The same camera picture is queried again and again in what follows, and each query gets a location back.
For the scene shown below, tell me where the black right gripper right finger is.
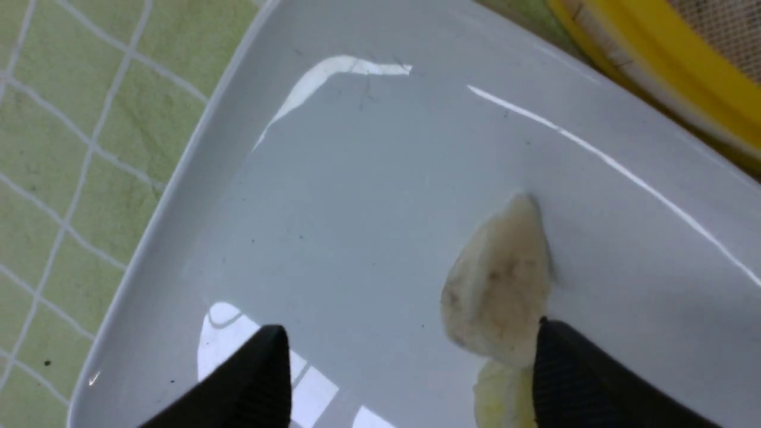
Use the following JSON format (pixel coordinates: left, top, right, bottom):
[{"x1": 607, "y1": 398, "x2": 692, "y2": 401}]
[{"x1": 531, "y1": 317, "x2": 715, "y2": 427}]

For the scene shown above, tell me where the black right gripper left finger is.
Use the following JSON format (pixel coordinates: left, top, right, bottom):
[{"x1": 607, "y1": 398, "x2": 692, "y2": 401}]
[{"x1": 142, "y1": 325, "x2": 293, "y2": 427}]

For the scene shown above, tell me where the green steamed dumpling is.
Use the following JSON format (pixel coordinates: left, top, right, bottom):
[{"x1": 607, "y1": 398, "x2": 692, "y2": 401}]
[{"x1": 473, "y1": 360, "x2": 537, "y2": 427}]

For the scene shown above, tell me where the pale steamed dumpling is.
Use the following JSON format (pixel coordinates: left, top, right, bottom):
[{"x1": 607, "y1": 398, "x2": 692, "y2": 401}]
[{"x1": 440, "y1": 193, "x2": 552, "y2": 368}]

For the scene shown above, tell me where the white square plate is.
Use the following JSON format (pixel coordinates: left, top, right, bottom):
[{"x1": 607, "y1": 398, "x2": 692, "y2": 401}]
[{"x1": 68, "y1": 1, "x2": 760, "y2": 427}]

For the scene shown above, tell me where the green checkered tablecloth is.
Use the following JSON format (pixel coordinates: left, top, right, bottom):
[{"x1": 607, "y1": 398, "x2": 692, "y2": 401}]
[{"x1": 1, "y1": 1, "x2": 264, "y2": 427}]

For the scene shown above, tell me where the yellow rimmed bamboo steamer basket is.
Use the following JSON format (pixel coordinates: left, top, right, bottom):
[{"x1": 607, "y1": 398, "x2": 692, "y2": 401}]
[{"x1": 547, "y1": 1, "x2": 760, "y2": 178}]

